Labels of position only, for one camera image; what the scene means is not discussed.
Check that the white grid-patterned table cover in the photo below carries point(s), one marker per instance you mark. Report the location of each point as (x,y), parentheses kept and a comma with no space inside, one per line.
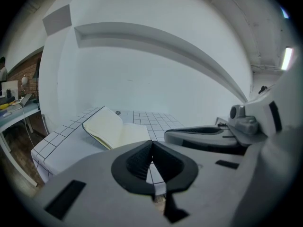
(61,150)

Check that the white globe lamp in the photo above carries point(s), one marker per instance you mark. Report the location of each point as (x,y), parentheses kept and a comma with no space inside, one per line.
(24,79)

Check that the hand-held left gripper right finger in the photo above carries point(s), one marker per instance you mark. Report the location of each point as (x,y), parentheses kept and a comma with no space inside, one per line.
(213,185)

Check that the ceiling strip light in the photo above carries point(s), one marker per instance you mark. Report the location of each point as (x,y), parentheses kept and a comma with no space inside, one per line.
(287,58)

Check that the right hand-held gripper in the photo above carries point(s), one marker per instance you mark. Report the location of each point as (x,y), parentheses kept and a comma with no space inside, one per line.
(279,150)

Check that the grey wall panel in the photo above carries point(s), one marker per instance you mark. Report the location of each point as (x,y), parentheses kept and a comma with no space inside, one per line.
(58,20)

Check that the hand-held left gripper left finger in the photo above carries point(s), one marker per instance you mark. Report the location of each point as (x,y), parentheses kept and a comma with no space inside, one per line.
(94,178)

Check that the grey fisheye camera box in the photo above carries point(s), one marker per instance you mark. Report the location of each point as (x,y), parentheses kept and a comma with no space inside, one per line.
(246,124)

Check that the white office desk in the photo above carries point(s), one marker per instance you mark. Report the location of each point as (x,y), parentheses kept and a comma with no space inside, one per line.
(14,117)

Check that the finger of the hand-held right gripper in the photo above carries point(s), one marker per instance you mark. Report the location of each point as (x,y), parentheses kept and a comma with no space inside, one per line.
(198,130)
(201,141)

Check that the cream-paged notebook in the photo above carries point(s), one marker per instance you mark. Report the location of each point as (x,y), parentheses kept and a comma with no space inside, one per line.
(106,126)

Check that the yellow object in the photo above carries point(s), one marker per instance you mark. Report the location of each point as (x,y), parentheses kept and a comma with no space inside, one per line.
(4,106)

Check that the silver laptop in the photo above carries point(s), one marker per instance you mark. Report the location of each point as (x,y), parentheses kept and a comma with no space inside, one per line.
(23,102)

